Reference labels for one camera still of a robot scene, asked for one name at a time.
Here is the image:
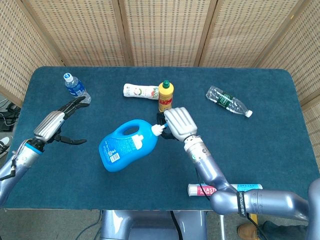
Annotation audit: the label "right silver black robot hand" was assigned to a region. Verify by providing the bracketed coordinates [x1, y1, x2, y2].
[156, 107, 198, 141]

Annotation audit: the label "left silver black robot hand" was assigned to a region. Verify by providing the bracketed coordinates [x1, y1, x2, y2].
[33, 96, 90, 146]

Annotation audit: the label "large blue detergent pump bottle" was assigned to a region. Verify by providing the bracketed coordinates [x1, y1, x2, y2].
[98, 118, 168, 173]

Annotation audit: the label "yellow bottle with green cap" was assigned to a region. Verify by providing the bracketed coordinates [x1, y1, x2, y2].
[158, 79, 175, 113]

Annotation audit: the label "clear water bottle blue label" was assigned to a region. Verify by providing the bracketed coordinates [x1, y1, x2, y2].
[63, 72, 92, 104]

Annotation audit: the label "clear water bottle green label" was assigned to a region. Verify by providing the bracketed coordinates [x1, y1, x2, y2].
[205, 85, 253, 118]

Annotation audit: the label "white printed wipes tube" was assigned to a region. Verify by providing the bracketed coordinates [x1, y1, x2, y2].
[123, 83, 161, 101]

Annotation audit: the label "white sneaker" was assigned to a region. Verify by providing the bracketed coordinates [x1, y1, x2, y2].
[0, 135, 13, 158]

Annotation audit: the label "dark blue table cloth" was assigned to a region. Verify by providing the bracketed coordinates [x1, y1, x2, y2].
[1, 65, 320, 211]

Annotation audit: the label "plastic food wrap roll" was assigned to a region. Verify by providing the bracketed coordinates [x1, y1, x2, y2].
[187, 183, 264, 198]

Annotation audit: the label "woven bamboo folding screen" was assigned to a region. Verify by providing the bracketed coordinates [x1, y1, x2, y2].
[0, 0, 320, 176]

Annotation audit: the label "silver robot torso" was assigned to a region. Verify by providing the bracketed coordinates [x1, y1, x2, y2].
[99, 209, 208, 240]

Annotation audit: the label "blue jeans leg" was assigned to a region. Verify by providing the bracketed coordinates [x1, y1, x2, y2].
[261, 219, 309, 240]

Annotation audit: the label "black floor cables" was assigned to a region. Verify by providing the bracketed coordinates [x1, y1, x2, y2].
[0, 102, 22, 132]

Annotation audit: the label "black velcro strap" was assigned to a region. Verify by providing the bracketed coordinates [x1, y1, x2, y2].
[236, 191, 248, 218]

